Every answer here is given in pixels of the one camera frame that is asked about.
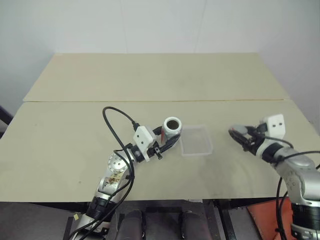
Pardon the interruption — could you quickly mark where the black table frame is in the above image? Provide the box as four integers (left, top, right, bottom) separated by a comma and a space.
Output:
0, 198, 296, 240

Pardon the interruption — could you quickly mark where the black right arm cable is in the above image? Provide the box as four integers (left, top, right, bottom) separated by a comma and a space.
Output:
259, 133, 320, 240

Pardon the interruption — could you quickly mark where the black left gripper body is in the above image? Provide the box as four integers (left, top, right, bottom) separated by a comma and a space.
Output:
147, 141, 166, 160

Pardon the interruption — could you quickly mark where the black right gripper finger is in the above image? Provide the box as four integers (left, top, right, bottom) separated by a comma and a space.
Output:
245, 125, 261, 136
228, 129, 251, 149

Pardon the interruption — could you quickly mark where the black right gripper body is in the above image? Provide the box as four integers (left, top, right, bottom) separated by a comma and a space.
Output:
243, 133, 265, 156

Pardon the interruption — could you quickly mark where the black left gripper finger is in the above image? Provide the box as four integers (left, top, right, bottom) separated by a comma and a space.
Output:
152, 125, 164, 141
159, 134, 182, 152

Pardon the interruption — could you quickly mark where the orange mat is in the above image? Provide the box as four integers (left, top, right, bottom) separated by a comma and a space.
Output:
245, 198, 296, 240

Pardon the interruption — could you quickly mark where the dark rounded shape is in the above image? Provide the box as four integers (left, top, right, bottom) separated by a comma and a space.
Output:
119, 209, 146, 240

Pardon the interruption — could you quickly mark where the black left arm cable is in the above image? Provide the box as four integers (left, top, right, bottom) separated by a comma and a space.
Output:
67, 106, 141, 240

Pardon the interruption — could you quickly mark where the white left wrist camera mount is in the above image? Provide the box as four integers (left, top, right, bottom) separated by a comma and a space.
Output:
132, 125, 157, 162

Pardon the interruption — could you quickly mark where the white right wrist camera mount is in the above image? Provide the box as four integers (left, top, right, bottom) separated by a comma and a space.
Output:
256, 113, 286, 157

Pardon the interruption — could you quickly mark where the light grey round lid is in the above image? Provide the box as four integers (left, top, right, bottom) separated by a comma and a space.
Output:
230, 124, 249, 135

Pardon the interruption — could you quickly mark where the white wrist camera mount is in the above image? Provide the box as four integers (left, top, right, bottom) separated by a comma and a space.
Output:
256, 113, 286, 157
132, 125, 157, 162

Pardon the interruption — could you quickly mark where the clear plastic tray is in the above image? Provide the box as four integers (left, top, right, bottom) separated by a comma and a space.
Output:
180, 123, 215, 157

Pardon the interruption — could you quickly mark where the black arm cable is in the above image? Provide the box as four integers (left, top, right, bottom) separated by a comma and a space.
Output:
67, 106, 141, 240
259, 133, 320, 240

